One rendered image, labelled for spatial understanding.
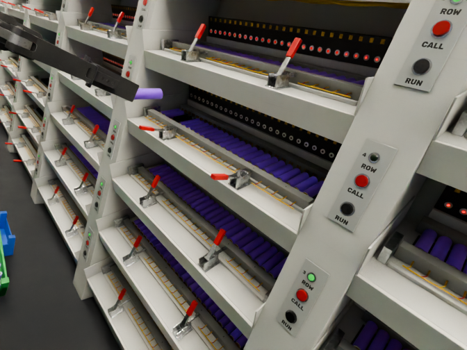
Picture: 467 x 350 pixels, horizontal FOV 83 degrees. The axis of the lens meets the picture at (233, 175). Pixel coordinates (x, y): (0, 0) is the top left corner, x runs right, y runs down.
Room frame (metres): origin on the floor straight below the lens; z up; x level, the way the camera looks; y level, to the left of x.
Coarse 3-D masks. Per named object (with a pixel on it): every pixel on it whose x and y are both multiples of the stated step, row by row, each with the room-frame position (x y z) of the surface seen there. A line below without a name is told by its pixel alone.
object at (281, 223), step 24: (168, 96) 0.85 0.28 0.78; (144, 120) 0.76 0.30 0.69; (168, 144) 0.63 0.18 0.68; (288, 144) 0.62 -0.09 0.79; (192, 168) 0.56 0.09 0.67; (216, 168) 0.55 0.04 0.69; (216, 192) 0.52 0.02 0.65; (240, 192) 0.48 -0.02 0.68; (264, 192) 0.49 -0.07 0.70; (240, 216) 0.48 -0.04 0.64; (264, 216) 0.43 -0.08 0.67; (288, 216) 0.43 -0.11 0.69; (288, 240) 0.40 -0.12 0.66
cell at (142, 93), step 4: (140, 88) 0.46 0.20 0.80; (144, 88) 0.46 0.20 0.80; (148, 88) 0.47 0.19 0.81; (152, 88) 0.48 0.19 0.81; (156, 88) 0.48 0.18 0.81; (140, 92) 0.45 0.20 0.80; (144, 92) 0.46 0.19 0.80; (148, 92) 0.46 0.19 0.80; (152, 92) 0.47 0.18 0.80; (156, 92) 0.47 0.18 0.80; (160, 92) 0.48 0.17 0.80; (136, 96) 0.45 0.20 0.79; (140, 96) 0.45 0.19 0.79; (144, 96) 0.46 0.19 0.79; (148, 96) 0.46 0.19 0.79; (152, 96) 0.47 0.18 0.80; (156, 96) 0.48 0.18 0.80; (160, 96) 0.48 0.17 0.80
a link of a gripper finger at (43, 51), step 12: (24, 36) 0.29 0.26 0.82; (12, 48) 0.28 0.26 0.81; (24, 48) 0.29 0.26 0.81; (36, 48) 0.30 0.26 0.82; (48, 48) 0.31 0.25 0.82; (48, 60) 0.31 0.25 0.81; (60, 60) 0.32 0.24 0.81; (72, 60) 0.34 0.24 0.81; (84, 60) 0.35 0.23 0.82; (72, 72) 0.34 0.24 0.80; (84, 72) 0.35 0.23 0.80; (96, 72) 0.36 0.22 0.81
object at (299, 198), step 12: (156, 120) 0.75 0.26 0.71; (168, 120) 0.72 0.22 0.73; (180, 132) 0.68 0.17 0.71; (192, 132) 0.66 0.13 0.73; (204, 144) 0.61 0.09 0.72; (216, 144) 0.61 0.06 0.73; (216, 156) 0.59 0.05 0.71; (228, 156) 0.56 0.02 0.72; (228, 168) 0.54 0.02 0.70; (240, 168) 0.54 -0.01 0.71; (252, 168) 0.52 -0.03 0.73; (264, 180) 0.50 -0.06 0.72; (276, 180) 0.49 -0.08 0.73; (276, 192) 0.47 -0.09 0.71; (288, 192) 0.46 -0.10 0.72; (300, 192) 0.46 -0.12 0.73; (300, 204) 0.45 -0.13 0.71
